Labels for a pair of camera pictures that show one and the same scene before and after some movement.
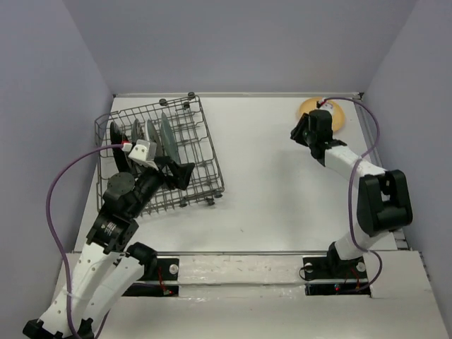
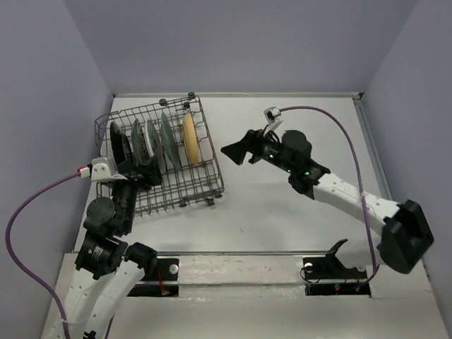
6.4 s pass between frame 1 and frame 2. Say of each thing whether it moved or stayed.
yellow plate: moved
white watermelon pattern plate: stayed
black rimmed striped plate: stayed
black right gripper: moved
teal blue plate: stayed
